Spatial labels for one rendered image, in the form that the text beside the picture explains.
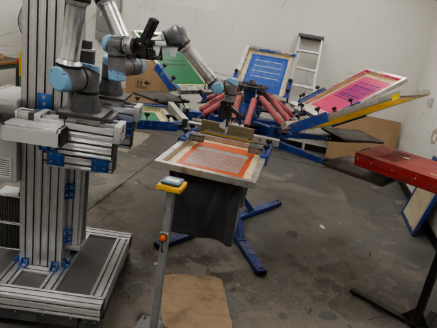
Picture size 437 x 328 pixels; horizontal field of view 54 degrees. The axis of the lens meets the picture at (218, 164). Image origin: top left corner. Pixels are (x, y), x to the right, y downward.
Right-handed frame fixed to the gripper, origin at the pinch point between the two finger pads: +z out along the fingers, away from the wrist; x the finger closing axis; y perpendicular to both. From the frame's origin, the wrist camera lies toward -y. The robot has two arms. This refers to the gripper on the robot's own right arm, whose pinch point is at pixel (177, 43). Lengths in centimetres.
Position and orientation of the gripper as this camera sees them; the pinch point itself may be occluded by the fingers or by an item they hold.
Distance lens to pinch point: 180.0
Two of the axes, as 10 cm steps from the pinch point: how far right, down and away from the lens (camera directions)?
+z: 9.0, 1.8, -3.9
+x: -4.2, 2.0, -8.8
